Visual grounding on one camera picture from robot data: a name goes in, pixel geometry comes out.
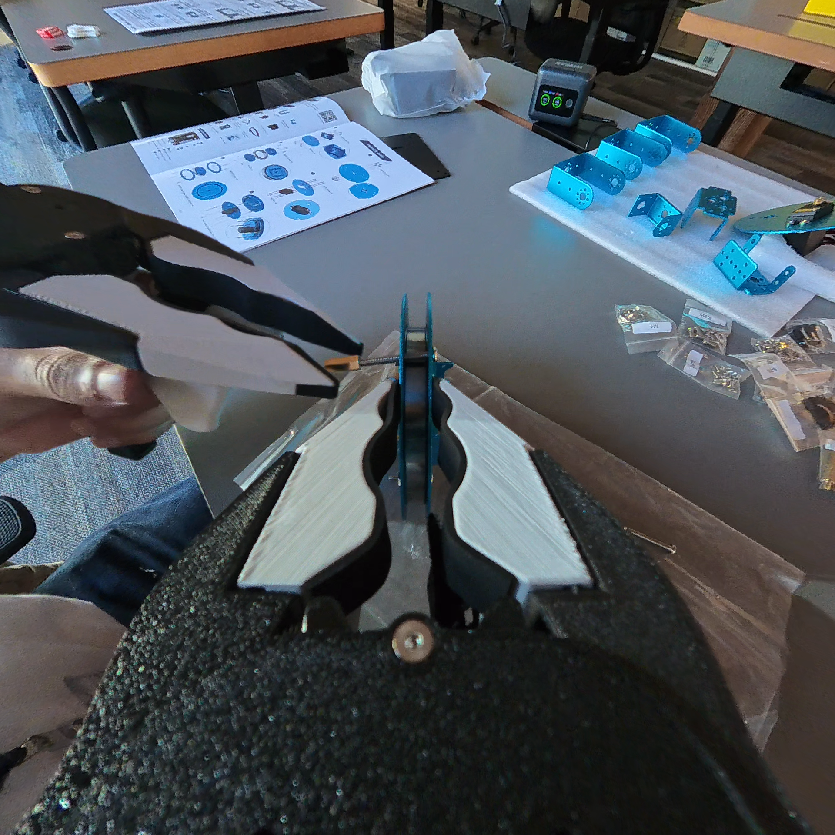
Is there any blue perforated long bracket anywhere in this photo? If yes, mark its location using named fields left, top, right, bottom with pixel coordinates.
left=712, top=233, right=797, bottom=296

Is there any wood-edged desk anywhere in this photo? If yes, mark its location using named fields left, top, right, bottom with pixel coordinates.
left=0, top=0, right=386, bottom=152
left=678, top=0, right=835, bottom=159

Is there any small blue angle bracket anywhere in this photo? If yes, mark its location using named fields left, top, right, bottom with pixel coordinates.
left=627, top=193, right=683, bottom=237

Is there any large blue U bracket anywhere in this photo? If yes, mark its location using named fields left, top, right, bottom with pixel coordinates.
left=635, top=115, right=703, bottom=155
left=546, top=153, right=626, bottom=210
left=594, top=128, right=672, bottom=181

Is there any small black display device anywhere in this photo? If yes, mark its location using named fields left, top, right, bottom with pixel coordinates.
left=528, top=57, right=598, bottom=127

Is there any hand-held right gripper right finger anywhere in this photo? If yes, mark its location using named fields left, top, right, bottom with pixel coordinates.
left=427, top=378, right=596, bottom=628

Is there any blue round metal base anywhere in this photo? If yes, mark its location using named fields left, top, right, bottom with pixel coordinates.
left=394, top=291, right=455, bottom=521

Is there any teal oval metal plate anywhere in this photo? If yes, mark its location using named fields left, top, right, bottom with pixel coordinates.
left=731, top=198, right=835, bottom=237

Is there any open instruction booklet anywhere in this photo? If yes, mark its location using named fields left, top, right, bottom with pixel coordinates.
left=130, top=96, right=437, bottom=254

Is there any black flat plate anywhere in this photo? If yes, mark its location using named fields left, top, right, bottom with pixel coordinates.
left=380, top=132, right=451, bottom=183

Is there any clear plastic bag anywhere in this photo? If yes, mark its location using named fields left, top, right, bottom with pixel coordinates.
left=234, top=329, right=808, bottom=752

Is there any person's beige shirt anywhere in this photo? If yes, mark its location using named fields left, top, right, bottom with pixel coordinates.
left=0, top=564, right=126, bottom=759

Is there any white foam sheet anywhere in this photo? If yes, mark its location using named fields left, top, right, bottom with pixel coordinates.
left=508, top=146, right=835, bottom=338

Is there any person's left hand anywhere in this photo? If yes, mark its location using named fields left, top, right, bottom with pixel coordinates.
left=0, top=346, right=178, bottom=461

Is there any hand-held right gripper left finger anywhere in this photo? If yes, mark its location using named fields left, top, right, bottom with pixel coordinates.
left=236, top=378, right=403, bottom=615

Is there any white wrapped package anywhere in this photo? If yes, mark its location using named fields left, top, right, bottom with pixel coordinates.
left=360, top=29, right=491, bottom=119

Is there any printed paper sheet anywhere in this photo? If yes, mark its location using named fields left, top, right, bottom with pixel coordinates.
left=102, top=0, right=327, bottom=35

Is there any dark blue U bracket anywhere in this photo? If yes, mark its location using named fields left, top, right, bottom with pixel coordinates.
left=681, top=187, right=738, bottom=241

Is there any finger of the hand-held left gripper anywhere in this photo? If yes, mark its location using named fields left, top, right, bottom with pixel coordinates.
left=139, top=235, right=364, bottom=357
left=18, top=274, right=341, bottom=399

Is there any pile of small parts bags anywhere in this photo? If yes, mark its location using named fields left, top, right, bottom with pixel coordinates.
left=615, top=298, right=835, bottom=492

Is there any black office chair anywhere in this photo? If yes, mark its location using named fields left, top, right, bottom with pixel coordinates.
left=540, top=0, right=661, bottom=77

